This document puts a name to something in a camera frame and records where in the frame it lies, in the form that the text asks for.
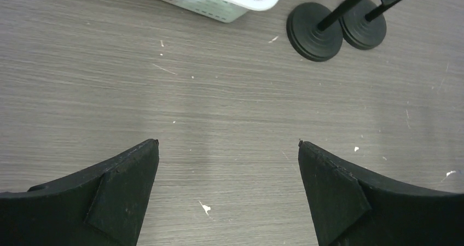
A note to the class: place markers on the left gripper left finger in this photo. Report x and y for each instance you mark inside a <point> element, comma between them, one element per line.
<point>103,204</point>

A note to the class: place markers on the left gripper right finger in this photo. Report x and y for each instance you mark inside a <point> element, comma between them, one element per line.
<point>351,205</point>

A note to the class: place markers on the black mic stand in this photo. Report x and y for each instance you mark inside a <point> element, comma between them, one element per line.
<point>364,25</point>
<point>314,30</point>

